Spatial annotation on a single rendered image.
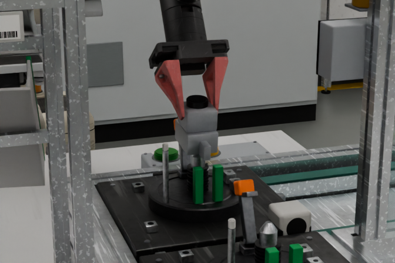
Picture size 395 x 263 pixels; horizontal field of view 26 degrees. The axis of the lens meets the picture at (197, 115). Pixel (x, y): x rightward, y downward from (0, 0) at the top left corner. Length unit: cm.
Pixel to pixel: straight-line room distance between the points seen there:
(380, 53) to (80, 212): 41
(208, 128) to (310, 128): 350
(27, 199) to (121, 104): 284
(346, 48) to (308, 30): 352
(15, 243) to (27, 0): 59
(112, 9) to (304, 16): 103
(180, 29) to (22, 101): 27
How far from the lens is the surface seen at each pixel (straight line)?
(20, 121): 106
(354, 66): 109
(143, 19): 427
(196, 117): 114
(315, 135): 454
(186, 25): 118
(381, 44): 106
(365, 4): 108
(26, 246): 136
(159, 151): 140
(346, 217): 132
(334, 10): 520
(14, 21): 86
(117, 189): 126
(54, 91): 106
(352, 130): 465
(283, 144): 179
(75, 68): 88
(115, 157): 171
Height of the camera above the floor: 145
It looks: 17 degrees down
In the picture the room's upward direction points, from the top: straight up
